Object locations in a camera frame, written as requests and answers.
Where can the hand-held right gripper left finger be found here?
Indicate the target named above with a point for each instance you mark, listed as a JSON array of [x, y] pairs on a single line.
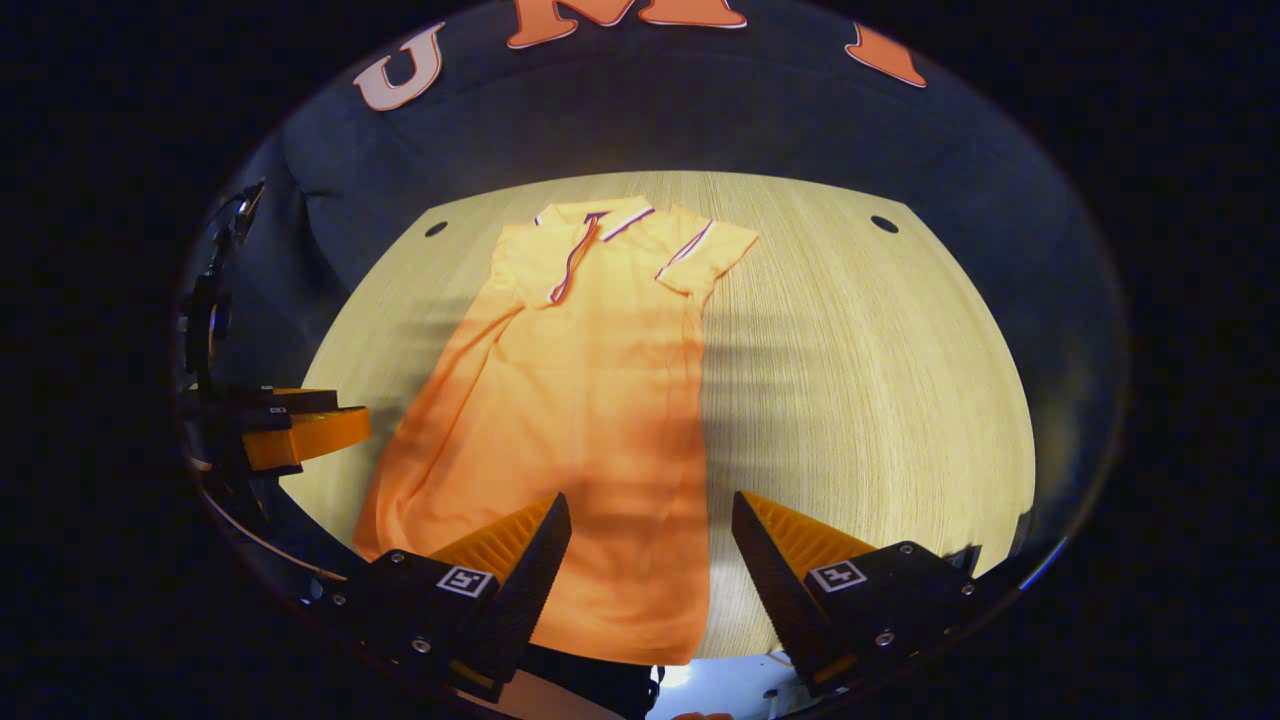
[[530, 590]]

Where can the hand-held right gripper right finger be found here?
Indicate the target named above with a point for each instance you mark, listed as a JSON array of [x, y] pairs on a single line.
[[770, 580]]

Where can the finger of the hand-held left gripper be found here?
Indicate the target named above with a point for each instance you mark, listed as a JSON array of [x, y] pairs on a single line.
[[310, 437]]

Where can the orange T-shirt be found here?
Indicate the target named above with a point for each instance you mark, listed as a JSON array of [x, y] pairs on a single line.
[[590, 400]]

